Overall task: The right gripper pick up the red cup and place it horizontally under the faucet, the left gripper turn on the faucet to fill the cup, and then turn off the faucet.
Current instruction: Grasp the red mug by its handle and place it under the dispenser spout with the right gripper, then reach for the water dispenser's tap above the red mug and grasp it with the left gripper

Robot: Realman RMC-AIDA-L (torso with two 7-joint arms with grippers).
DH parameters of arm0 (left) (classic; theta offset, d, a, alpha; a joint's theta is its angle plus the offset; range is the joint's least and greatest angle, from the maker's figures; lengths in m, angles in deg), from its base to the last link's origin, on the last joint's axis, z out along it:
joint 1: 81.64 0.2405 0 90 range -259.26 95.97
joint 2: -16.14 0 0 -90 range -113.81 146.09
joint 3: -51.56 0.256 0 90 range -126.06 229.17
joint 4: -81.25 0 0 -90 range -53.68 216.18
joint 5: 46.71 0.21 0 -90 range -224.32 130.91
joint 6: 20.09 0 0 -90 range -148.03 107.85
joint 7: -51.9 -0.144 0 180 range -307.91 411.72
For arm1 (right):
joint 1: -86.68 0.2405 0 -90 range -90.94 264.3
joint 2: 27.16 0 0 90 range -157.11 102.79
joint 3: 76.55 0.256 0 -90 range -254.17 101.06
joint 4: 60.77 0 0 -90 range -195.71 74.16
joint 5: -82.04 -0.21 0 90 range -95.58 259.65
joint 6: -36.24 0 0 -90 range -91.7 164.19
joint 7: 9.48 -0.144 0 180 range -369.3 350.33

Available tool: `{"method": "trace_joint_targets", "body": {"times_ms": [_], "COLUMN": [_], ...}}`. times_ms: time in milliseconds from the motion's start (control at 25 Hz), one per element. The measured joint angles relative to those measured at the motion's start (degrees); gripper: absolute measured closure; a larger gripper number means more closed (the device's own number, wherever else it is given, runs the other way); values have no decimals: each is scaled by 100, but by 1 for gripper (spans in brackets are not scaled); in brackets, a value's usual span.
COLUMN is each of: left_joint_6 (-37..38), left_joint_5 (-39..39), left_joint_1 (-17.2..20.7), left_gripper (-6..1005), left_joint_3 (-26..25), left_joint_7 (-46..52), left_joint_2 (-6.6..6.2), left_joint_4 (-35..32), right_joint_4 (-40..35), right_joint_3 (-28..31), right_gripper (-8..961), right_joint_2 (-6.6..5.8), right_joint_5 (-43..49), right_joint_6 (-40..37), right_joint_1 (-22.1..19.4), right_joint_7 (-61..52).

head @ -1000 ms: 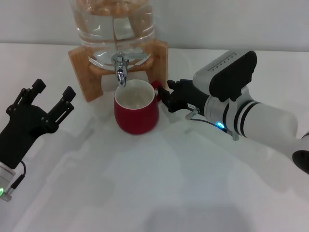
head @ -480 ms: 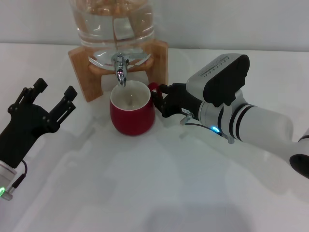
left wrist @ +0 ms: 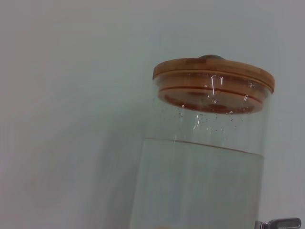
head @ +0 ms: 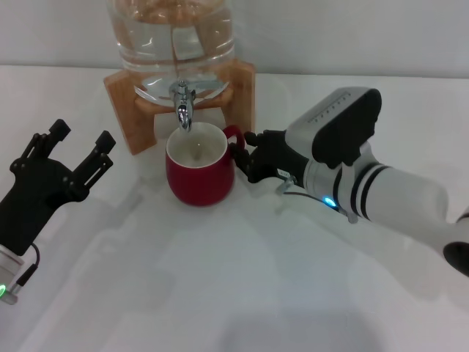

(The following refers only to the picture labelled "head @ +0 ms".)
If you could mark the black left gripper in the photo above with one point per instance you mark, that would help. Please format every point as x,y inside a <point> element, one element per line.
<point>33,198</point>

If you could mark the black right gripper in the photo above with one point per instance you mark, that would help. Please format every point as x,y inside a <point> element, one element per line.
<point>278,161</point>

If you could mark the red cup white inside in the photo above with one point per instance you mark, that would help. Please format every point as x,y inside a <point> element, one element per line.
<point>201,183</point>

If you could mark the chrome faucet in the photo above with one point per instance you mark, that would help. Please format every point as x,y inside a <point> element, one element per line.
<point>182,110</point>

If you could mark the wooden dispenser stand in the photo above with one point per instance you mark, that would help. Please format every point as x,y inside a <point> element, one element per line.
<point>242,95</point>

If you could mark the glass water dispenser jar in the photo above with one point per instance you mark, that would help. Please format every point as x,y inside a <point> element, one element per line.
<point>176,44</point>

